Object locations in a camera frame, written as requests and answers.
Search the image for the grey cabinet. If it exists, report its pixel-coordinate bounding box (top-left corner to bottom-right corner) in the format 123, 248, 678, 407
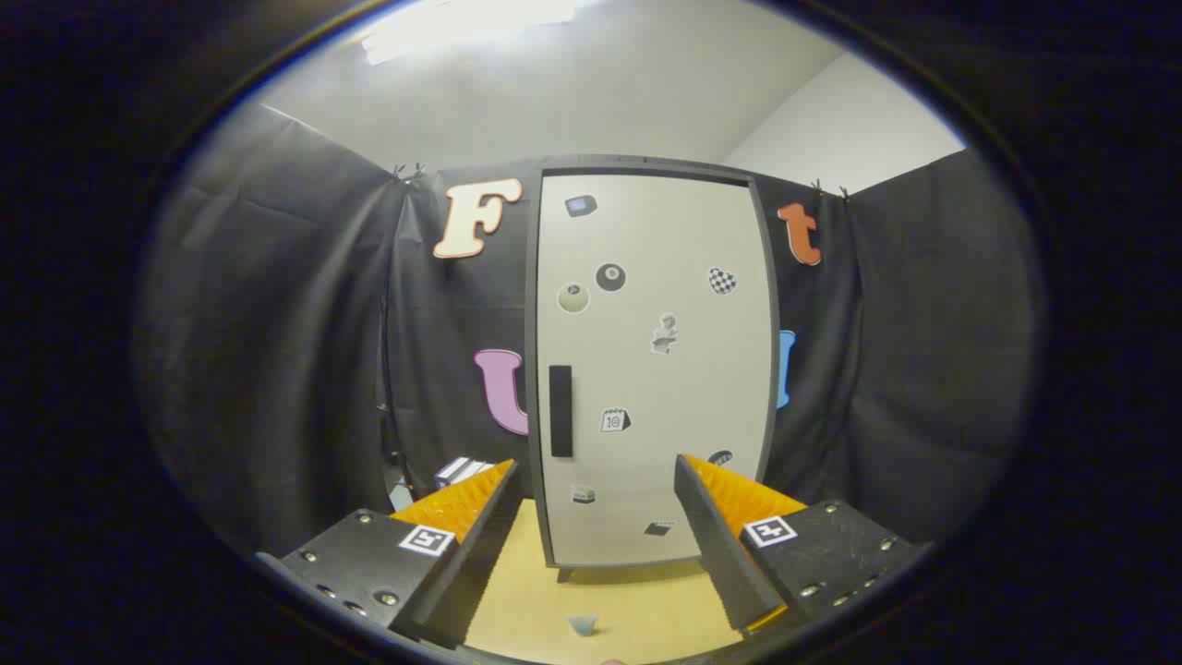
525, 155, 781, 583

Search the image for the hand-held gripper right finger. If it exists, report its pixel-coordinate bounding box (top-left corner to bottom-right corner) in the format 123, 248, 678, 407
674, 453, 934, 638

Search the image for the thin black stand pole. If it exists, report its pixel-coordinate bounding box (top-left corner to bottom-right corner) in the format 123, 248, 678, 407
380, 277, 407, 500

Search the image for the white cabinet door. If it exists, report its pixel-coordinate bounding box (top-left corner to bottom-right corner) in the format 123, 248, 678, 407
537, 174, 775, 566

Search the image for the black backdrop cloth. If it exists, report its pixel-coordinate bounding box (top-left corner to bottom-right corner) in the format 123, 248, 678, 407
139, 102, 1044, 564

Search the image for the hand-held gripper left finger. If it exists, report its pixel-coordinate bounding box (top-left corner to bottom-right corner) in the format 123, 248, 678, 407
254, 459, 523, 650

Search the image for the black door handle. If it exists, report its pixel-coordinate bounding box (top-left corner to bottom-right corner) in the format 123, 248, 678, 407
549, 365, 574, 458

